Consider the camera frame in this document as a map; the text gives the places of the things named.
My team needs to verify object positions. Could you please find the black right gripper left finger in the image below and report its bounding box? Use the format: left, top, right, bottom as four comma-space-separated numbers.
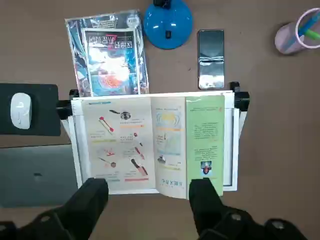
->
0, 177, 110, 240

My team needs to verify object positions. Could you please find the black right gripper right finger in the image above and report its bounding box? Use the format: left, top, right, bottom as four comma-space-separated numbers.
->
188, 177, 308, 240

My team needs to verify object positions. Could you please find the green cover recipe book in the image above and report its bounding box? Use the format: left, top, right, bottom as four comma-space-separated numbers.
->
82, 94, 225, 200

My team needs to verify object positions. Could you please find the white folding book stand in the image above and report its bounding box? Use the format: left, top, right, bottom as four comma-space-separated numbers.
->
55, 81, 251, 195

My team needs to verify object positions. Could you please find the blue desk lamp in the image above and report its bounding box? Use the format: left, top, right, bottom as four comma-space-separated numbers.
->
143, 0, 194, 50

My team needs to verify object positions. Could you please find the grey closed laptop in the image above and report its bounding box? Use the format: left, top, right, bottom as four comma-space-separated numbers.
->
0, 144, 79, 208

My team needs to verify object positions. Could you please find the black mouse pad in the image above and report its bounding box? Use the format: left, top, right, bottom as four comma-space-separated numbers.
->
0, 83, 62, 137

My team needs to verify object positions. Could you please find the white computer mouse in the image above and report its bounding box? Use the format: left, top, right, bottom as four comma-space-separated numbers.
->
10, 92, 33, 130

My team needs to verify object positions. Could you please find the plastic wrapped blue magazine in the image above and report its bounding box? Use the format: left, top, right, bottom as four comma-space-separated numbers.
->
64, 9, 151, 98

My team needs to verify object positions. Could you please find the black foldable phone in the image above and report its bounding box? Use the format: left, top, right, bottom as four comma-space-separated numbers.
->
197, 29, 225, 90

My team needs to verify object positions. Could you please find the pink pen cup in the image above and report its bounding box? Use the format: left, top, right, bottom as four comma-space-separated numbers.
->
274, 7, 320, 55

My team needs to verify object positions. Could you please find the green marker pen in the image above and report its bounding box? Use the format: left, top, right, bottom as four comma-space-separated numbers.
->
306, 28, 320, 40

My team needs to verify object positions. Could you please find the blue marker pen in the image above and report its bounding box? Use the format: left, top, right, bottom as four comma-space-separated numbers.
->
298, 14, 320, 36

